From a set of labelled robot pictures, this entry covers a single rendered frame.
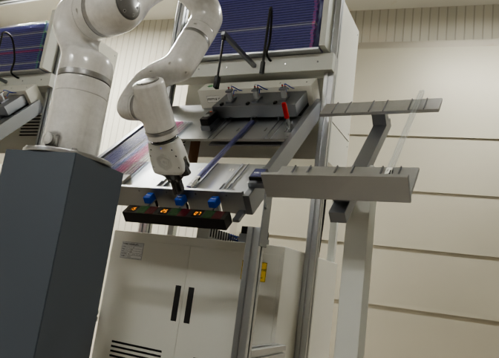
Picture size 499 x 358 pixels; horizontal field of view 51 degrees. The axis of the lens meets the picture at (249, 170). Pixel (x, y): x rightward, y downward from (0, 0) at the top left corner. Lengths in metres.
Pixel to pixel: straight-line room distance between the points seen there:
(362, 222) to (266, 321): 0.53
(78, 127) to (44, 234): 0.24
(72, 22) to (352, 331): 0.99
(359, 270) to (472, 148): 3.11
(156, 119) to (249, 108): 0.63
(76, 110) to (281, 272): 0.85
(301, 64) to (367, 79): 2.56
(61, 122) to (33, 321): 0.41
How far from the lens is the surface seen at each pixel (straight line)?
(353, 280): 1.35
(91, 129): 1.18
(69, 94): 1.19
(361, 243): 1.35
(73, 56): 1.23
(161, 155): 1.42
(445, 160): 4.33
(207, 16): 1.56
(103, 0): 1.23
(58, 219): 1.08
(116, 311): 2.01
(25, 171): 1.16
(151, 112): 1.36
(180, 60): 1.44
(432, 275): 4.19
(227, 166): 1.63
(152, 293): 1.92
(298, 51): 2.06
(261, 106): 1.91
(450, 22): 4.83
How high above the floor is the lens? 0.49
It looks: 12 degrees up
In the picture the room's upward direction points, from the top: 8 degrees clockwise
